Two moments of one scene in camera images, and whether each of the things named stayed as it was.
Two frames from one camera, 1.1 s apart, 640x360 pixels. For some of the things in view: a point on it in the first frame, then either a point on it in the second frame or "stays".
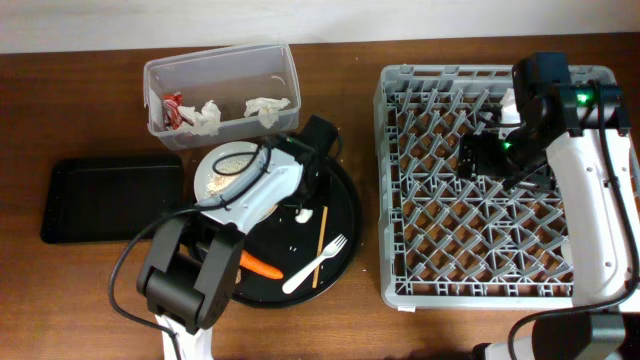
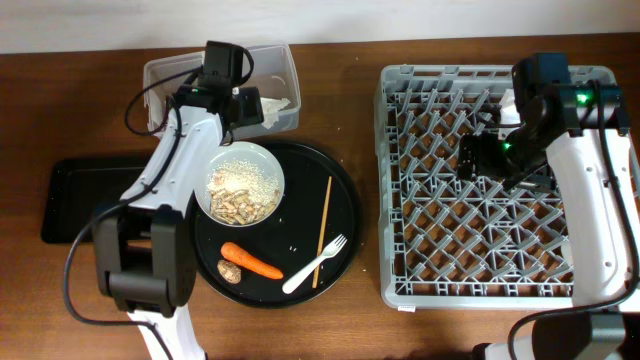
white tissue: [267, 108] stays
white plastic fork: [330, 251] stays
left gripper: [325, 184] -> [253, 108]
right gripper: [483, 144] stays
